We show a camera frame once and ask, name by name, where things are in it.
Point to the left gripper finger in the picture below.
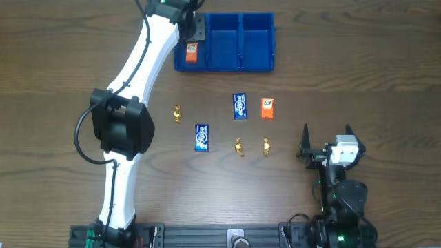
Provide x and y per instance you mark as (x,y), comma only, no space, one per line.
(200,29)

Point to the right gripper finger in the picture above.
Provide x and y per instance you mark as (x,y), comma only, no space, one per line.
(305,139)
(361,148)

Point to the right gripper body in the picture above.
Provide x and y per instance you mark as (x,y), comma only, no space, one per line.
(315,158)

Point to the orange candy box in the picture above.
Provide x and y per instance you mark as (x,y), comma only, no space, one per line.
(192,55)
(267,109)

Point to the gold candy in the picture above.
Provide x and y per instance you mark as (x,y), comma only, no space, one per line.
(238,147)
(177,113)
(266,147)

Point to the blue candy pack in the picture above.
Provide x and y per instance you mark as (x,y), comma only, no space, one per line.
(201,137)
(240,106)

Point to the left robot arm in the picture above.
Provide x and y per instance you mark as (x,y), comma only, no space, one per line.
(120,189)

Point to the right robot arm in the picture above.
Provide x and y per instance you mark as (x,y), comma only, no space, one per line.
(348,196)

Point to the blue tray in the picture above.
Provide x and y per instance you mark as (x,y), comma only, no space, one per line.
(224,48)

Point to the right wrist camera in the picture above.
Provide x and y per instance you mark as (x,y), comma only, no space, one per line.
(344,149)

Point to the mounting rail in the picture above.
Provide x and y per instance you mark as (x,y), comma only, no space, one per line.
(200,236)

